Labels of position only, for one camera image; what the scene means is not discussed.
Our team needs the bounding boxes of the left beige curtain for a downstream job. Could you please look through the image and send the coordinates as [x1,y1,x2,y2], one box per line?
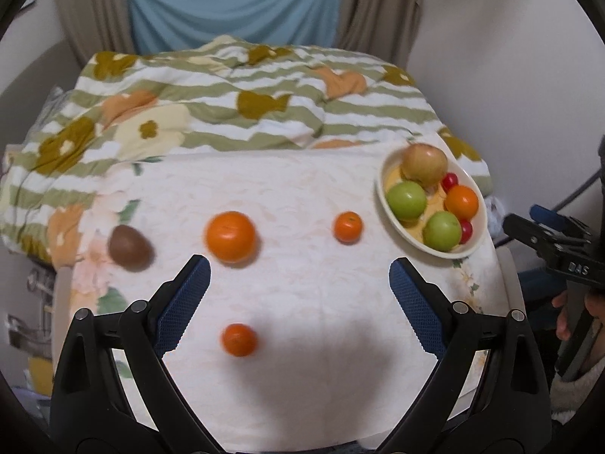
[55,0,135,65]

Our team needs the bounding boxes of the green apple one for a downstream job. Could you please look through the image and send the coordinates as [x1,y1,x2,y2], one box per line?
[386,180,428,221]
[422,211,462,252]

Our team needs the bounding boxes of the grey headboard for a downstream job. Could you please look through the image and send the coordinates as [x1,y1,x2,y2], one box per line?
[1,41,81,151]

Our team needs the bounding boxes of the beige curtain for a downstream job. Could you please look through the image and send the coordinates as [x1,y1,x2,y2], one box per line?
[334,0,422,68]
[55,0,135,65]

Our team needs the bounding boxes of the person right hand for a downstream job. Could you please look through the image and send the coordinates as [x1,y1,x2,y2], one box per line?
[551,288,605,342]

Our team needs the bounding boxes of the large orange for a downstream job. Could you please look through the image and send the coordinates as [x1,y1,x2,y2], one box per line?
[444,185,479,220]
[204,211,258,264]

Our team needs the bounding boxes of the white floral tablecloth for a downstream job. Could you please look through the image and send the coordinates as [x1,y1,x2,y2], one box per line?
[70,144,509,451]

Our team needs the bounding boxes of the cream duck print plate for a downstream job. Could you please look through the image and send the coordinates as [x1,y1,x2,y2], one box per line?
[375,146,488,259]

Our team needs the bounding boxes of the brown kiwi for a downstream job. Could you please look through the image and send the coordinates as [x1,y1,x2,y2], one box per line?
[108,224,155,273]

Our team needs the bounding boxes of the yellow red apple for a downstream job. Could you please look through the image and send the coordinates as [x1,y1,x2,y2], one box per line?
[400,143,448,188]

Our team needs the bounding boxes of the small mandarin front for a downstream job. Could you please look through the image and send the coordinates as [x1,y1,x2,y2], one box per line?
[220,323,258,358]

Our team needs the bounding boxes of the white garment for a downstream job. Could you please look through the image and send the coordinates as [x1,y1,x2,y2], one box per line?
[550,358,605,424]

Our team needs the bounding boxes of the white plastic bag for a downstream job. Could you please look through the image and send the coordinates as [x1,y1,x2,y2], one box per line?
[484,195,507,247]

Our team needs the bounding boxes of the right beige curtain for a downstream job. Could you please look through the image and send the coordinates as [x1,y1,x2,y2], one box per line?
[334,0,422,68]

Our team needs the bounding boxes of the green striped floral duvet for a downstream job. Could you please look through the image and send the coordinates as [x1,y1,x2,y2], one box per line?
[1,36,493,267]

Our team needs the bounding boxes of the red cherry tomato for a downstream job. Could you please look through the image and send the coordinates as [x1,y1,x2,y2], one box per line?
[459,219,474,244]
[441,172,458,193]

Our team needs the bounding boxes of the small mandarin near plate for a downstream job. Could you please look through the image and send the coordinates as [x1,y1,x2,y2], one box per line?
[332,211,364,245]

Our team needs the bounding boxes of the blue cloth under window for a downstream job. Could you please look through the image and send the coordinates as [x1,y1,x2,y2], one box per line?
[127,0,340,54]

